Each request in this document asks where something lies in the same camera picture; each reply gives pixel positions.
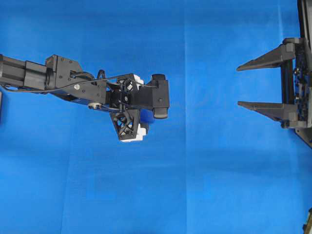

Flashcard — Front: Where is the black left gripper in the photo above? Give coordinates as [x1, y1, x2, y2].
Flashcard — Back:
[105, 73, 153, 142]

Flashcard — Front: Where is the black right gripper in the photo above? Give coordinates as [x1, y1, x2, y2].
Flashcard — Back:
[236, 38, 312, 128]

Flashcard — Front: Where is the blue table cloth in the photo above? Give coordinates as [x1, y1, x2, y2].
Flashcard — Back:
[0, 0, 312, 234]

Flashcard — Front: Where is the black camera cable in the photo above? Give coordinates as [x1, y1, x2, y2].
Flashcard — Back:
[0, 69, 159, 95]

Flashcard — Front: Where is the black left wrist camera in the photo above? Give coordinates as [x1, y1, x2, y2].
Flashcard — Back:
[152, 74, 170, 119]

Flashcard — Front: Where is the black aluminium frame rail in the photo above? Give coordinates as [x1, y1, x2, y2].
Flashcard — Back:
[297, 0, 312, 41]

